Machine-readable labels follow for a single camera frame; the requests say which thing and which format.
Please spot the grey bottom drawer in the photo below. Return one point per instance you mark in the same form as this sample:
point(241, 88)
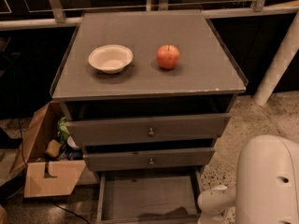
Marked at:
point(152, 196)

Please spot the grey drawer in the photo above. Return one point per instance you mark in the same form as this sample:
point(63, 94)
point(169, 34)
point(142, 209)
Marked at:
point(149, 159)
point(147, 130)
point(152, 196)

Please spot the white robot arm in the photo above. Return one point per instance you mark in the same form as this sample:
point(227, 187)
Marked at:
point(266, 189)

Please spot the grey drawer cabinet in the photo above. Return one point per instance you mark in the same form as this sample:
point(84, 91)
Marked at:
point(205, 81)

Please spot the grey middle drawer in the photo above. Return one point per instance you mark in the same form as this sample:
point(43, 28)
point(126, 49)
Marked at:
point(149, 159)

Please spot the grey top drawer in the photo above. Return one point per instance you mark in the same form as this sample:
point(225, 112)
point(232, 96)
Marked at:
point(147, 130)

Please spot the red apple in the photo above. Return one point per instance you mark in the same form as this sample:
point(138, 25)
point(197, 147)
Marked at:
point(167, 57)

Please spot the white paper bowl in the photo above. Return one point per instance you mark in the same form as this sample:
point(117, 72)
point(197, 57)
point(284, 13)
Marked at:
point(110, 59)

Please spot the green crumpled bag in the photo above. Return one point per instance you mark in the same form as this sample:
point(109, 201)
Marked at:
point(62, 130)

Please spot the metal railing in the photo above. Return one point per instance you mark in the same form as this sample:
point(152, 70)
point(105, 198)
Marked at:
point(59, 19)

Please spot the yellow sponge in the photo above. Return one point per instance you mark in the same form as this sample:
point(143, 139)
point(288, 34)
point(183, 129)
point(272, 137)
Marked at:
point(53, 148)

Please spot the open cardboard box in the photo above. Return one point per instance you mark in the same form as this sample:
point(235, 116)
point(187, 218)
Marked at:
point(46, 176)

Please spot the white slanted pole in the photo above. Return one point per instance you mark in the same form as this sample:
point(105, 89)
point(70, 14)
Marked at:
point(281, 61)

